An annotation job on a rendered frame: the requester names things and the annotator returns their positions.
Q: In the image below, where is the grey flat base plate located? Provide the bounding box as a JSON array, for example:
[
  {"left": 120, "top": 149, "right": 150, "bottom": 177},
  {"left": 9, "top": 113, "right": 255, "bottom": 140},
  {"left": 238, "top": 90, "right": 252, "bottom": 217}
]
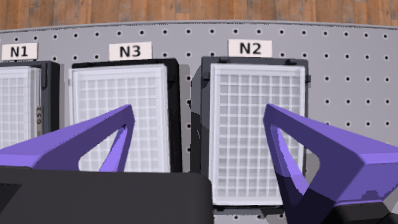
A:
[{"left": 0, "top": 20, "right": 398, "bottom": 173}]

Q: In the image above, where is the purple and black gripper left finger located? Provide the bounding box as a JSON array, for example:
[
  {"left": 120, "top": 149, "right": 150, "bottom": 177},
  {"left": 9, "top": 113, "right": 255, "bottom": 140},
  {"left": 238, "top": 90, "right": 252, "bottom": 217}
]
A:
[{"left": 0, "top": 104, "right": 135, "bottom": 172}]

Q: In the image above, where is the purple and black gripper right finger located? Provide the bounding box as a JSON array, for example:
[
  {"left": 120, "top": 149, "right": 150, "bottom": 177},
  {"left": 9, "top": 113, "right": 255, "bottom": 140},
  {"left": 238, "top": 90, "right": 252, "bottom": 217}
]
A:
[{"left": 263, "top": 103, "right": 398, "bottom": 224}]

